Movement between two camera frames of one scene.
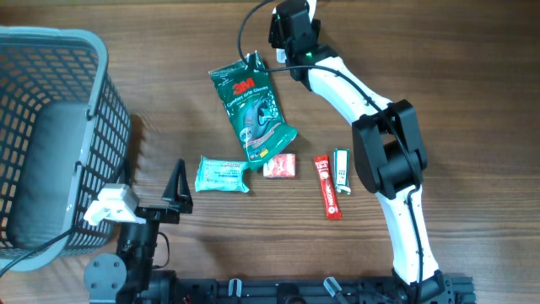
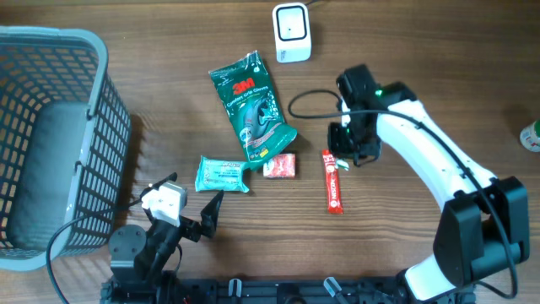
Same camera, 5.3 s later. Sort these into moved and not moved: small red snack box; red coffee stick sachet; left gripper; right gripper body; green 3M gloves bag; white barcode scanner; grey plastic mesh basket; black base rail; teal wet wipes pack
Moved: left gripper; right gripper body; red coffee stick sachet
Not moved: white barcode scanner; grey plastic mesh basket; teal wet wipes pack; green 3M gloves bag; black base rail; small red snack box
